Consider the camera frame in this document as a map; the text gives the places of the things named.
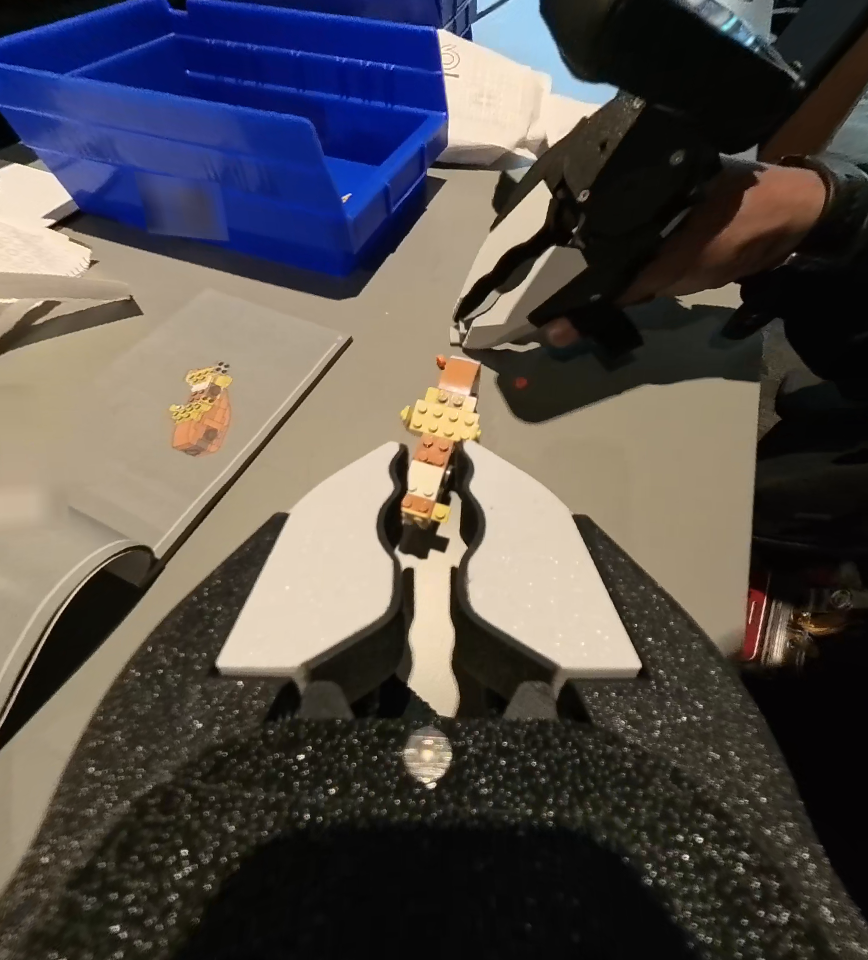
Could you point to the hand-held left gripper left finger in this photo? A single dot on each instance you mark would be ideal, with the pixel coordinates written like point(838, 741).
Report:
point(314, 592)

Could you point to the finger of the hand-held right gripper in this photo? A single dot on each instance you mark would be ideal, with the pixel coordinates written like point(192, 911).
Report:
point(531, 292)
point(520, 202)

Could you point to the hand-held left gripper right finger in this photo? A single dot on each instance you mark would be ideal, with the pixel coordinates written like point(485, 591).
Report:
point(546, 592)

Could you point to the brown yellow toy brick model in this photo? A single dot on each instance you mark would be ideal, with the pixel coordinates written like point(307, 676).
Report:
point(441, 427)

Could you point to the grey instruction booklet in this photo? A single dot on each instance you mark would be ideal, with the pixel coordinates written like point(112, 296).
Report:
point(269, 352)

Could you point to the blue plastic bin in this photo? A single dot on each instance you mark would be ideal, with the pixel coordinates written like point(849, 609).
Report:
point(329, 15)
point(216, 150)

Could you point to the person's right hand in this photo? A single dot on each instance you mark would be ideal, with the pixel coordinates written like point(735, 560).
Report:
point(741, 225)

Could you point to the white printed paper bag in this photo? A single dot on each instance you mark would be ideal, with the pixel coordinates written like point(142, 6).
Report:
point(494, 97)

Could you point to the person's black clothing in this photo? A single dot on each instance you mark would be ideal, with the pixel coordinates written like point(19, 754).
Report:
point(839, 487)

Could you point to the crumpled white paper bag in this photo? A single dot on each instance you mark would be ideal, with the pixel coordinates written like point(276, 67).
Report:
point(6, 255)

